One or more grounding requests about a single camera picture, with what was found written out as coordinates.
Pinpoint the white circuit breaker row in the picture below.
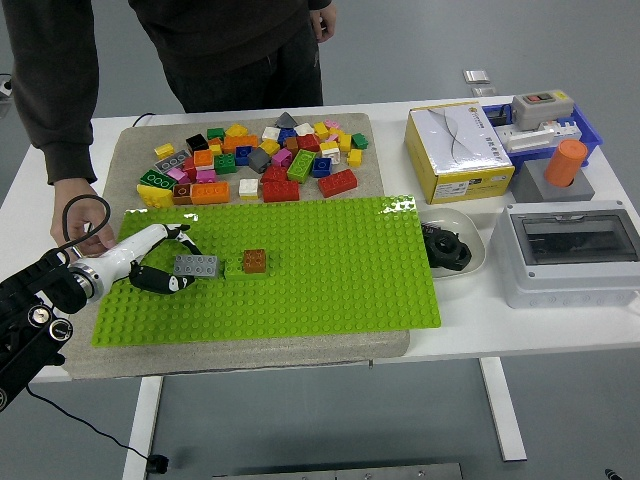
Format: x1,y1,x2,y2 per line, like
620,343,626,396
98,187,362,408
547,118,584,143

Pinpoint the grey metal panel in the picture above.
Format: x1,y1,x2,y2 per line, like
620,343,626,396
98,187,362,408
212,462,465,480

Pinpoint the person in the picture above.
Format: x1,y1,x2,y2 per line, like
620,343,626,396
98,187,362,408
2,0,339,259

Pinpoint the blue plastic bin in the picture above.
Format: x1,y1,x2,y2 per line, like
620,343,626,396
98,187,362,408
481,103,605,174

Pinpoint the yellow curved toy brick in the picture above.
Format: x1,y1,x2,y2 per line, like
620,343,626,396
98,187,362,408
136,183,175,209

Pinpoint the white power strip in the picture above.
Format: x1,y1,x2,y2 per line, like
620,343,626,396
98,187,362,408
492,126,556,154

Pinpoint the white shallow dish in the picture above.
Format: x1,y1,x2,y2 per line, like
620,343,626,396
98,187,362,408
417,207,488,280

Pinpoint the dark grey toy brick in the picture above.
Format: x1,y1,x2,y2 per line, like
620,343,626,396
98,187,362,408
246,147,273,175

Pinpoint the grey square block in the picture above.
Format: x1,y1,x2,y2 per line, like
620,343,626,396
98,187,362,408
510,160,597,204

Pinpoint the orange long toy brick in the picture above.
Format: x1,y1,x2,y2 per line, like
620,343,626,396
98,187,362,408
221,134,259,154
190,181,232,206

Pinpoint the red long toy brick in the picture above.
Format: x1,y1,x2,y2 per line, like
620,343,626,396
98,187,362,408
262,180,302,204
317,168,360,199

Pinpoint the green studded baseplate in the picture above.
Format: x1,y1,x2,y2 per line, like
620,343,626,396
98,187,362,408
90,194,442,349

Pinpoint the person's right hand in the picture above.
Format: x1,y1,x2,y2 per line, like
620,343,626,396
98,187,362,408
49,177,117,259

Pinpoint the yellow white carton box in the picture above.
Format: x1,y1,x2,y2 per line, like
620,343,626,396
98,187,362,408
404,101,516,205

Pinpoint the person's left hand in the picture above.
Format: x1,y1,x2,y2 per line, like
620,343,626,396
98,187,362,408
308,3,338,44

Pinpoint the brown square toy brick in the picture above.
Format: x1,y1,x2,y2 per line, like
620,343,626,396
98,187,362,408
242,248,268,276

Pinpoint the black power cord with plug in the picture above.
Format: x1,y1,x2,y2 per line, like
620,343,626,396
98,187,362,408
24,112,169,475

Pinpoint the grey switch box red button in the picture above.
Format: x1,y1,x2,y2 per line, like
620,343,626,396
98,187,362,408
510,90,576,132

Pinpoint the dark green long toy brick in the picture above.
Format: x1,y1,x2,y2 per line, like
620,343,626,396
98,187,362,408
139,168,178,192

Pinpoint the large black hex nut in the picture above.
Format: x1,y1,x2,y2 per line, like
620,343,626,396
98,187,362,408
430,230,473,272

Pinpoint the white distribution box clear lid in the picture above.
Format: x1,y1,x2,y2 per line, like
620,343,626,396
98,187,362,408
490,200,640,310

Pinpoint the white table leg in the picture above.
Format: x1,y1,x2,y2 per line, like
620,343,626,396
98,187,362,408
122,375,165,480
478,357,528,462

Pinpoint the orange cylinder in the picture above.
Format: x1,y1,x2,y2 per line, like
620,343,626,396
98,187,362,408
543,138,589,189

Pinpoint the lime long toy brick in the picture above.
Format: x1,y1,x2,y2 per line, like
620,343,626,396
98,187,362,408
286,149,317,185

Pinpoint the lime green toy brick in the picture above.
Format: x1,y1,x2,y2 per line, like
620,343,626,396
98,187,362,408
222,256,270,281

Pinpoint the grey-brown table mat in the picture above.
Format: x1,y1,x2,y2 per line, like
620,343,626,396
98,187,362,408
62,112,412,381

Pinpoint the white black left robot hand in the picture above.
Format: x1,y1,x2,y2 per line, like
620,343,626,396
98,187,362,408
82,223,205,297

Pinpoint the grey long toy brick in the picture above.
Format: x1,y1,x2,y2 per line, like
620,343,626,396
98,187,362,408
154,150,191,174
172,254,220,279

